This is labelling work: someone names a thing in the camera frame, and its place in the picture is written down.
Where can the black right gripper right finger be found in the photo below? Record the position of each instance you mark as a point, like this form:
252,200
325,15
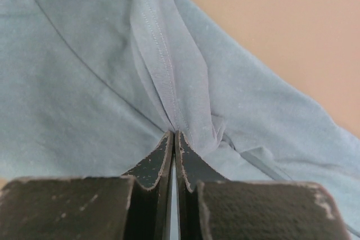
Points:
210,206

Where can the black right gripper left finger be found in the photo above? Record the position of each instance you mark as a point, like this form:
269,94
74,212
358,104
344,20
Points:
135,205

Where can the blue-grey t-shirt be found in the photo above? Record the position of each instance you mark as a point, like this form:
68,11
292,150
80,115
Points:
88,87

